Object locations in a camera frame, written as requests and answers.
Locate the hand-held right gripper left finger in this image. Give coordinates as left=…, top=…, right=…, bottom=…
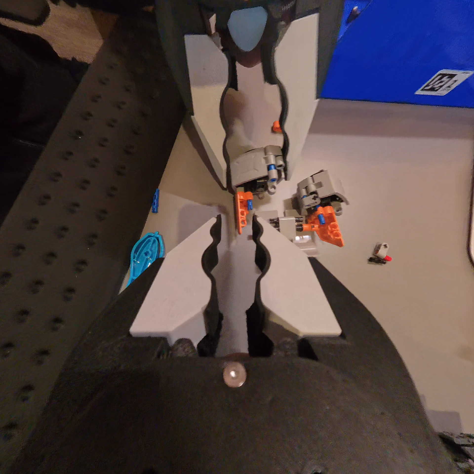
left=129, top=214, right=223, bottom=345

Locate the grey hinged brick piece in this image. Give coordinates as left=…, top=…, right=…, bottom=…
left=227, top=145, right=288, bottom=196

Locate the grey orange brick assembly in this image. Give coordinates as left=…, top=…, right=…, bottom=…
left=270, top=170, right=349, bottom=257

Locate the black perforated foam pad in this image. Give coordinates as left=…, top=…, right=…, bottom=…
left=0, top=11, right=193, bottom=463

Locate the white tablet stand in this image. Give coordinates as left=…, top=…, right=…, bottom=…
left=467, top=181, right=474, bottom=269

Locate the person's black clothing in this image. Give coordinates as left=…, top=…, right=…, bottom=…
left=0, top=22, right=86, bottom=223

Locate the small grey red-pinned brick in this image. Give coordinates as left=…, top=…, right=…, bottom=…
left=368, top=242, right=392, bottom=264

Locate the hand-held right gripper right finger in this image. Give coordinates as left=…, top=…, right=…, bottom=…
left=252, top=215, right=343, bottom=339

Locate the orange panel brick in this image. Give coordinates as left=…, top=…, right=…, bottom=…
left=233, top=190, right=255, bottom=235

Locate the light blue brick separator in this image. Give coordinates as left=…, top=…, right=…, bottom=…
left=125, top=231, right=166, bottom=290

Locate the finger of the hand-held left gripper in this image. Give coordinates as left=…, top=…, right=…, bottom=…
left=184, top=33, right=238, bottom=191
left=261, top=14, right=320, bottom=182

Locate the tracked toy brick robot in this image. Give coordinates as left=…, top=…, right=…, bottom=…
left=439, top=431, right=474, bottom=474

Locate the blue bin with white tag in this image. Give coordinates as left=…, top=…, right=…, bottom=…
left=319, top=0, right=474, bottom=109

